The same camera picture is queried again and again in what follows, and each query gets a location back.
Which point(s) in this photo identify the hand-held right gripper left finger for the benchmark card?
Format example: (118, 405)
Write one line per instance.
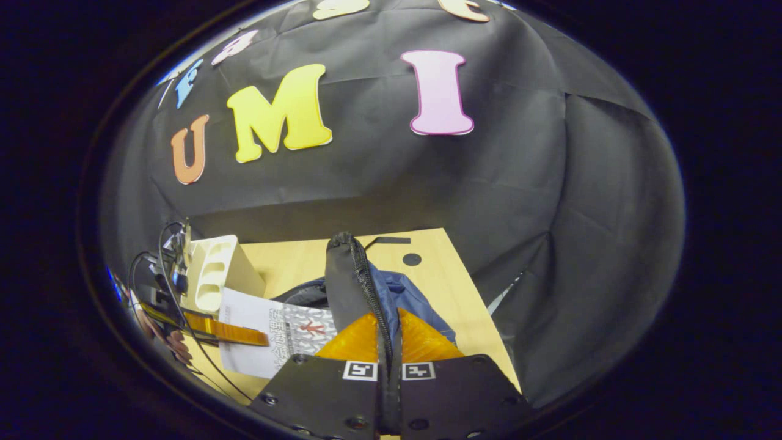
(324, 397)

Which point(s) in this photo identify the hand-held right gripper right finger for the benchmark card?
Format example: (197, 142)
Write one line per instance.
(458, 397)

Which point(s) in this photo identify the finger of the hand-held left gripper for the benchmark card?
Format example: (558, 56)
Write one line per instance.
(232, 333)

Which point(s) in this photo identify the white book grey patterned cover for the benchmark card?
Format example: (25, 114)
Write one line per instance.
(250, 342)

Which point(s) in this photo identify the white plastic bookshelf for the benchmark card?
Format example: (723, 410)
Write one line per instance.
(241, 275)

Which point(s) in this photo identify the navy blue schoolbag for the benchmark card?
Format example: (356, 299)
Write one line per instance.
(415, 299)

